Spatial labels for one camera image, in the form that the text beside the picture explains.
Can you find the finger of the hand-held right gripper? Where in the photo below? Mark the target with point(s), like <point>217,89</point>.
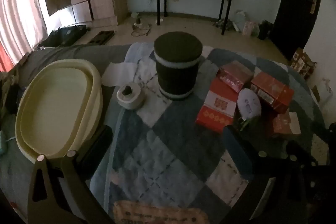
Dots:
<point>302,151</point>

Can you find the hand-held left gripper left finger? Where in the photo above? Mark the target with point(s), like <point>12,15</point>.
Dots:
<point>97,144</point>

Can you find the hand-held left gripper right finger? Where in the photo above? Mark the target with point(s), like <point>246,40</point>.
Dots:
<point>232,138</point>

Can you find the dark box with white end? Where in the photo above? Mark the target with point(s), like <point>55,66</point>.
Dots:
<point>282,124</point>

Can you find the red white lantern print box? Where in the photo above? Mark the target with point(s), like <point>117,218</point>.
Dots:
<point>215,108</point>

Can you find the white tape roll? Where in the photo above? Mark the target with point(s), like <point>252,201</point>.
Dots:
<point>131,102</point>

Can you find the dark red glossy box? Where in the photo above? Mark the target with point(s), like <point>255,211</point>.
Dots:
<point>233,74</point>

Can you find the cream oval plastic basin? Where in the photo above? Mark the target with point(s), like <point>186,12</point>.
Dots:
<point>52,98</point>

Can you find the bright red box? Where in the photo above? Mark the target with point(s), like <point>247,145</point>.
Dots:
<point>275,90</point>

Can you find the black cylindrical container white bands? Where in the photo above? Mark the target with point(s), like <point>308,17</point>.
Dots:
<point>178,69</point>

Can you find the blue white patchwork quilt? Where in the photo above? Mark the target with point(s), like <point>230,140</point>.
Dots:
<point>170,148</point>

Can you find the white cloth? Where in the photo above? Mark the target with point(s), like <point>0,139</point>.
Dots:
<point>115,74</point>

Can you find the printed cardboard box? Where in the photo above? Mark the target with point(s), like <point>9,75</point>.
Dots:
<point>303,62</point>

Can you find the black compartment tray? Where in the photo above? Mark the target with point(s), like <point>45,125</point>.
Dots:
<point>102,37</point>

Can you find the pink plastic bag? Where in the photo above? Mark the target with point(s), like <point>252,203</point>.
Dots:
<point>250,27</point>

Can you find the black plastic bag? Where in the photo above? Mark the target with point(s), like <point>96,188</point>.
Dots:
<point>265,29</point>

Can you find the dark floor bag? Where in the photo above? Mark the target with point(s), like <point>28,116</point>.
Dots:
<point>65,35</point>

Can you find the white plastic bag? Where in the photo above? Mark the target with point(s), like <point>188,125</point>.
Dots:
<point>241,19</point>

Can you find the red curtain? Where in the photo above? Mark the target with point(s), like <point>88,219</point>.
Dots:
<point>5,58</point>

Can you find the pale pink curtain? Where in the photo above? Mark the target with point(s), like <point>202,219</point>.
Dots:
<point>18,8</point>

